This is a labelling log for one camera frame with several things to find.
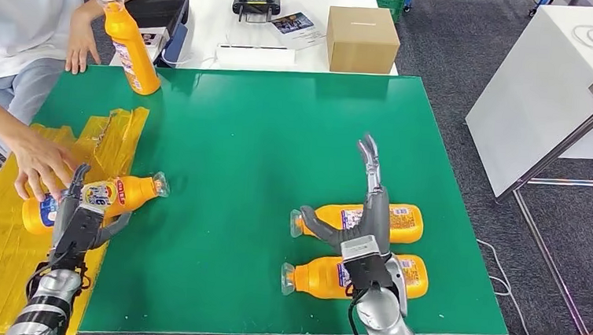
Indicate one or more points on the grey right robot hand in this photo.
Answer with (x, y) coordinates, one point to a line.
(377, 213)

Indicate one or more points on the person's right hand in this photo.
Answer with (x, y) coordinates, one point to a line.
(46, 167)

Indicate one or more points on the person's left hand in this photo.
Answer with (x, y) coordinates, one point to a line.
(83, 44)

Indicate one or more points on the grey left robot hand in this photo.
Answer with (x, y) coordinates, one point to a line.
(66, 213)

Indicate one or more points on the orange detergent bottle clear cap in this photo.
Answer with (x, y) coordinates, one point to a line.
(407, 223)
(138, 192)
(315, 277)
(134, 61)

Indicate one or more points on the phone showing picture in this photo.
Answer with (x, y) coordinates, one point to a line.
(151, 38)

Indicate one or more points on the person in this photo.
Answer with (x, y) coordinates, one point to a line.
(15, 11)

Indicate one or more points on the black carry case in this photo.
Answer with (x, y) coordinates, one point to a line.
(159, 1)

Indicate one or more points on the flat white box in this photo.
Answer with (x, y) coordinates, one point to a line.
(254, 58)

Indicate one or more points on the brown cardboard box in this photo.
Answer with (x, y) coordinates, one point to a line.
(363, 41)

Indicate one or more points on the black handheld controller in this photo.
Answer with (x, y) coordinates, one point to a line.
(255, 4)

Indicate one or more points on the printed booklet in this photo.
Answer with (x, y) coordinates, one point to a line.
(298, 29)

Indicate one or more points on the white side table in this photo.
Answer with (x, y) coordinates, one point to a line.
(542, 89)

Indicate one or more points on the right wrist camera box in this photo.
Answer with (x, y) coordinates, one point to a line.
(365, 265)

